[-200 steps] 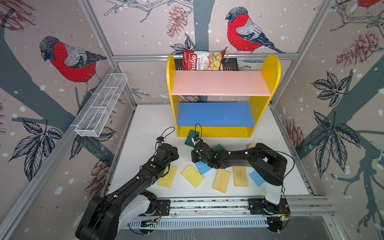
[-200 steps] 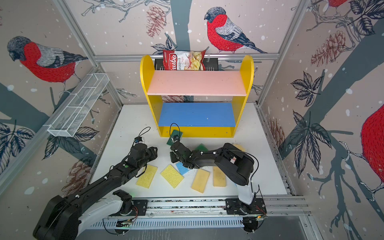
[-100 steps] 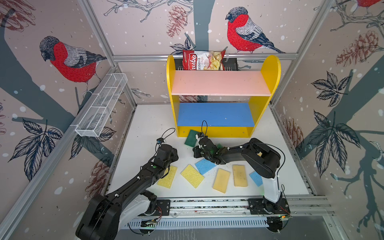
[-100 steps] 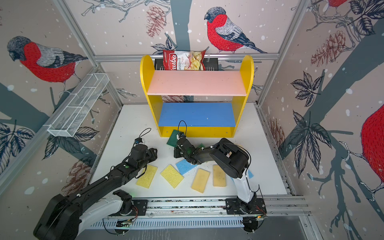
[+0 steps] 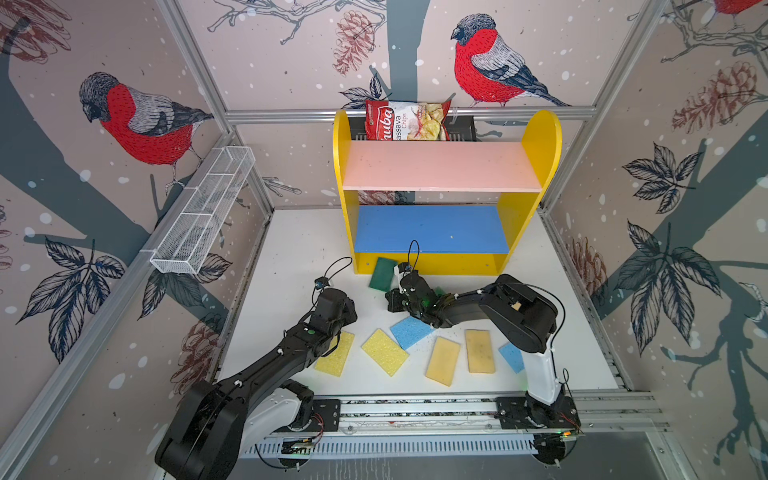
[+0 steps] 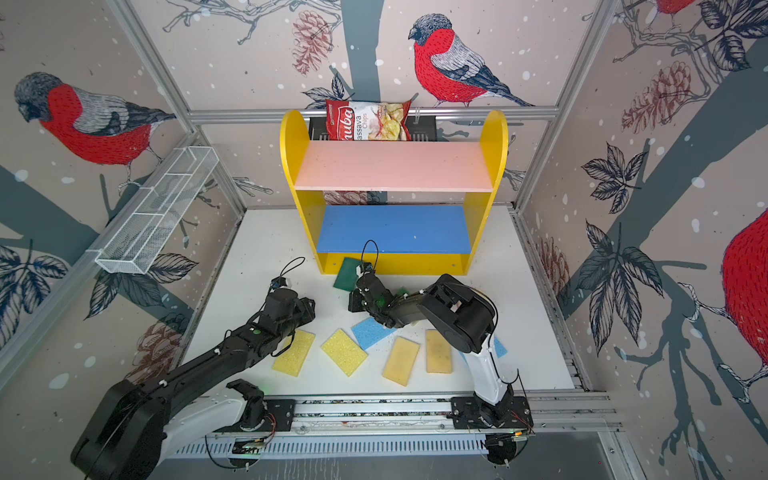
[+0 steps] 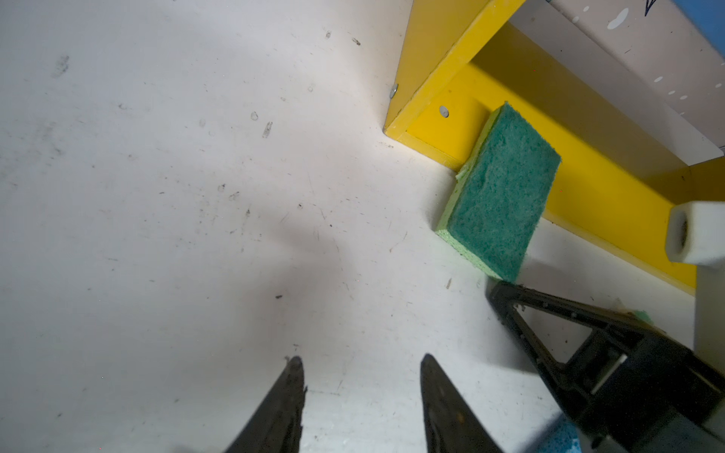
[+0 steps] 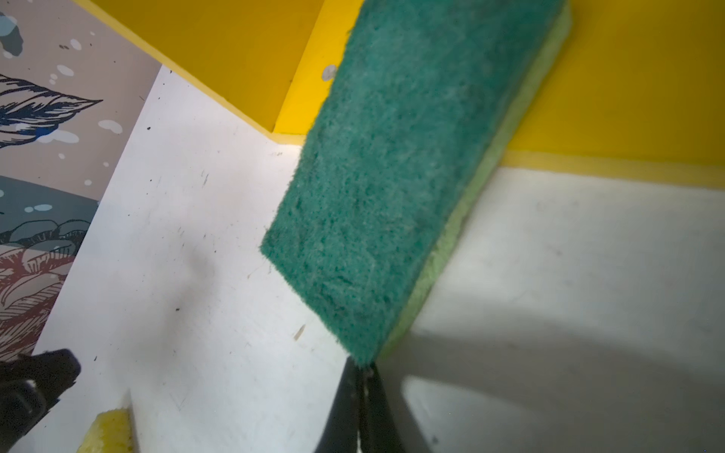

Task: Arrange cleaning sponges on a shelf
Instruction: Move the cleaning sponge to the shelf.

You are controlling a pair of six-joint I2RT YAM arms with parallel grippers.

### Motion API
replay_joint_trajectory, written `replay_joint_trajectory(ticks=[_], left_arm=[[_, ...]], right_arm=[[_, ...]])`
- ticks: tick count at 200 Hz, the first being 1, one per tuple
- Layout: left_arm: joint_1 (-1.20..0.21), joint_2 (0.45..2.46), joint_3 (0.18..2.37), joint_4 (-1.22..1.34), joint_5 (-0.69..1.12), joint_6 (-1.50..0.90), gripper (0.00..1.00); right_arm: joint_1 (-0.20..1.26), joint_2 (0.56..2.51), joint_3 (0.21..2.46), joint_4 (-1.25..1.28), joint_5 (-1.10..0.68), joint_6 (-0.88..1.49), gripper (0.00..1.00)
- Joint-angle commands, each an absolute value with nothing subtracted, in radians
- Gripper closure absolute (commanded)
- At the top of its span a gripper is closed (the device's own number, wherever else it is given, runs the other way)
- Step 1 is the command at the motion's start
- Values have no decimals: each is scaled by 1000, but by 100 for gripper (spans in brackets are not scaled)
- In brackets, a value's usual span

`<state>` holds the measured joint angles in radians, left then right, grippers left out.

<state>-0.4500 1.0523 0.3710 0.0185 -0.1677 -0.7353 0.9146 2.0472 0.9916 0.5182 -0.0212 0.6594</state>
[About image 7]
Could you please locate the light green sponge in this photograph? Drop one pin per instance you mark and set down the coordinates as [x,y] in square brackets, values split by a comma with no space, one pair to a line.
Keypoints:
[642,316]

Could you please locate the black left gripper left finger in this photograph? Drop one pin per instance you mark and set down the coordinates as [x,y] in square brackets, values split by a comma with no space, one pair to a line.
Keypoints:
[276,425]

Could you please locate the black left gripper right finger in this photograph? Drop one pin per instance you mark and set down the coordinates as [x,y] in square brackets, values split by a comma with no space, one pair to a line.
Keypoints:
[450,425]

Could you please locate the yellow shelf unit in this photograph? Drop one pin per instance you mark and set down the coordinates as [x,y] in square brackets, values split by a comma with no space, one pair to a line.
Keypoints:
[462,60]

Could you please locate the dark green sponge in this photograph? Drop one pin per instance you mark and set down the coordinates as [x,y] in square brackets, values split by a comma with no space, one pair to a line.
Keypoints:
[500,195]

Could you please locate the blue sponge centre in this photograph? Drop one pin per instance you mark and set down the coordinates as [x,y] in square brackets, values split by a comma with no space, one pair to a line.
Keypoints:
[562,437]

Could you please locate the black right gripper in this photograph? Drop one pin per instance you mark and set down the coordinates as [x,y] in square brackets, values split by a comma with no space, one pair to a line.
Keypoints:
[624,391]

